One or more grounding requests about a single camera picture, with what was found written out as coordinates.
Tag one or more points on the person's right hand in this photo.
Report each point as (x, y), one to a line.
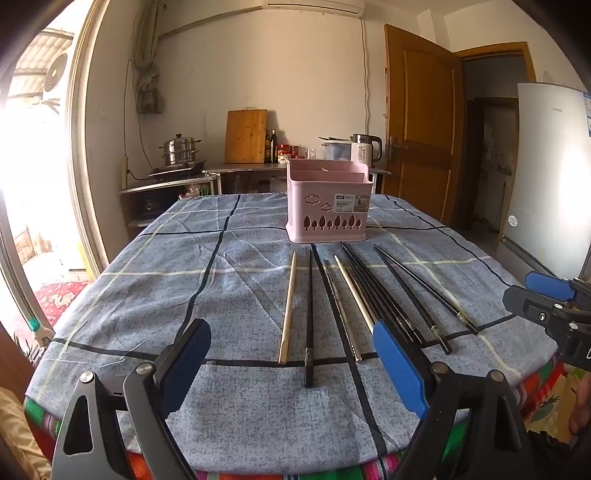
(582, 408)

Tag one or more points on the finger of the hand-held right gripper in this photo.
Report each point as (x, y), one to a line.
(526, 304)
(549, 286)

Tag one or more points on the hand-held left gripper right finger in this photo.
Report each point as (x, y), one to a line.
(399, 364)

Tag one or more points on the wooden cutting board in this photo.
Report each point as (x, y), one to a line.
(246, 136)

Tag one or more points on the yellow cloth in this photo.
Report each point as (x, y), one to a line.
(21, 434)

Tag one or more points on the light wooden chopstick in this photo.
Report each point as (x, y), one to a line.
(287, 307)

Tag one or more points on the green cap detergent bottle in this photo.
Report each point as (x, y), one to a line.
(33, 325)

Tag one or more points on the steel steamer pot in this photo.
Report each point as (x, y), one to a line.
(179, 150)

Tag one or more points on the brown wooden door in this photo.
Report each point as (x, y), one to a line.
(425, 129)

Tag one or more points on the white refrigerator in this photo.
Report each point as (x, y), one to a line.
(549, 180)

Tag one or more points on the sliding glass door frame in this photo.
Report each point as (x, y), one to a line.
(81, 138)

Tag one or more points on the outdoor fan unit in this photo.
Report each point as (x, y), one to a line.
(55, 74)

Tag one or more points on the dark patterned chopstick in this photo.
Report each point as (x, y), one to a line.
(340, 309)

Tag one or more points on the low steel stand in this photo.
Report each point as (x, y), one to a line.
(152, 198)

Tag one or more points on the pink plastic basket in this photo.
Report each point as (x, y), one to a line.
(328, 203)

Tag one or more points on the red jars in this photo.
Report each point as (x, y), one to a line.
(287, 152)

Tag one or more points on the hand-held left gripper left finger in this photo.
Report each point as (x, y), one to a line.
(184, 369)

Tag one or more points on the white electric kettle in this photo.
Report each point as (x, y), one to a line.
(364, 152)

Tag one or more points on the dark oil bottle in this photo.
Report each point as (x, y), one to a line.
(267, 148)
(274, 147)

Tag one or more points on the blue plaid tablecloth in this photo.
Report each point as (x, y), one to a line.
(231, 286)

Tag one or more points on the clear plastic container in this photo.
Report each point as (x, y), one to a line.
(337, 151)

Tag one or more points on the red floor mat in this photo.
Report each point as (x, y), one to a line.
(57, 300)

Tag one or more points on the black chopstick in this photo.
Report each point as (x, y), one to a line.
(378, 286)
(429, 295)
(365, 288)
(372, 287)
(411, 297)
(310, 318)

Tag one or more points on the beige power strip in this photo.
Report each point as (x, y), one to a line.
(124, 173)

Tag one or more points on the black induction cooker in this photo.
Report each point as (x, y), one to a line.
(178, 169)

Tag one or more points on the drinking glass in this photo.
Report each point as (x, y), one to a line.
(312, 153)

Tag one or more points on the cream chopstick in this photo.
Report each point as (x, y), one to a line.
(353, 290)

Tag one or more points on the steel kitchen table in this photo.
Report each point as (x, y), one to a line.
(249, 168)

